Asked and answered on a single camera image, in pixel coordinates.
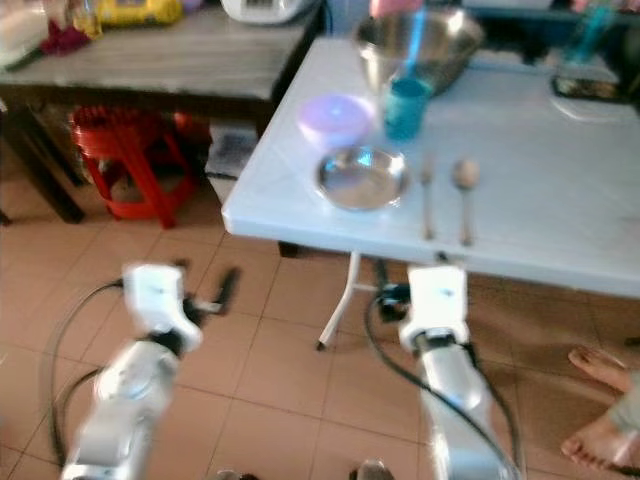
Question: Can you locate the white rice cooker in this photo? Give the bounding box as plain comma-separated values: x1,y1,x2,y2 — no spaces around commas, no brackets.
220,0,322,27

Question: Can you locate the round steel plate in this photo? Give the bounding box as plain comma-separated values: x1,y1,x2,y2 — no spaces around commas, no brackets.
315,145,412,212

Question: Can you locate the clear glass bottle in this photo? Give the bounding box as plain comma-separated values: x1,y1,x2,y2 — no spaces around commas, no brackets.
72,0,104,40

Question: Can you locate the dark tray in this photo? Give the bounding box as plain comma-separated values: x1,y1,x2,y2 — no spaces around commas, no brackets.
550,72,640,103

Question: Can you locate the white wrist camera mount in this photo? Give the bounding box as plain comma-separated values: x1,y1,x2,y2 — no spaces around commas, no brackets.
397,263,472,352
121,261,204,351

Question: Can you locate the steel fork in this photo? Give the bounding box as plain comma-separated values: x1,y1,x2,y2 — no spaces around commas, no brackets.
418,151,439,242

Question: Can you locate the white folding table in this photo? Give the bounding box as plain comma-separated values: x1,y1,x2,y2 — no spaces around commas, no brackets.
222,38,640,353

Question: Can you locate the dark red cloth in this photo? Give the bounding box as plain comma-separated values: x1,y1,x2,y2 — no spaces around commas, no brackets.
42,22,92,57

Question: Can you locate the pink plastic item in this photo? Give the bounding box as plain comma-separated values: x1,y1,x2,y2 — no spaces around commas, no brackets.
370,0,424,20

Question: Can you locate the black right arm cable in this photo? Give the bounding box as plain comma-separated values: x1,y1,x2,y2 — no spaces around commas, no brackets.
364,298,523,471

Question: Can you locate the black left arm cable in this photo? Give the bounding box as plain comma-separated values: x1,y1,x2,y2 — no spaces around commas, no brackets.
38,282,127,463

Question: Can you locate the red plastic stool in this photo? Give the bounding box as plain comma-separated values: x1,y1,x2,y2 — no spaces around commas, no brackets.
68,105,192,230

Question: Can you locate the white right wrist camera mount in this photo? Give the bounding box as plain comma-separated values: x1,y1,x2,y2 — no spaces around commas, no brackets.
397,263,472,352

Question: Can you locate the steel spoon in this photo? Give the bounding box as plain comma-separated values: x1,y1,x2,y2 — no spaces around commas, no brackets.
451,157,482,248

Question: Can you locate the white round plate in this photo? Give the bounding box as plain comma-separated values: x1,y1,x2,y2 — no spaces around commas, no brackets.
550,95,640,124

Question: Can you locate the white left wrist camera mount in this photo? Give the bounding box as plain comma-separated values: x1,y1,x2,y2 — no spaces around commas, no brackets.
121,261,204,351

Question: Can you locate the white storage box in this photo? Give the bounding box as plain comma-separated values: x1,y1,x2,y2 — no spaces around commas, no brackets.
205,121,262,207

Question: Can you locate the white lidded container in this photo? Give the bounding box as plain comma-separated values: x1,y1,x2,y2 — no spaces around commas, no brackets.
0,5,50,72

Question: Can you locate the person's bare foot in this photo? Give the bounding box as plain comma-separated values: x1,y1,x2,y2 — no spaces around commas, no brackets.
560,413,640,477
565,345,640,393

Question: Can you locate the wooden side table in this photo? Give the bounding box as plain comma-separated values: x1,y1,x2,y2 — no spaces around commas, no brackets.
0,5,318,227

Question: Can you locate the large steel mixing bowl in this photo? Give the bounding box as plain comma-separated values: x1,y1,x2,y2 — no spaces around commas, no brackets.
353,9,477,97

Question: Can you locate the robot's right foot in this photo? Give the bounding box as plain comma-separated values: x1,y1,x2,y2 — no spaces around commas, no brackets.
349,461,397,480

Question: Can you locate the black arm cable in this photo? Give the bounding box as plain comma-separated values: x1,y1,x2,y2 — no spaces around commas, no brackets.
38,282,127,463
364,298,523,471

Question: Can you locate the teal plastic cup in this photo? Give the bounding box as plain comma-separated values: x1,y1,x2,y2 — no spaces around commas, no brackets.
382,75,434,142

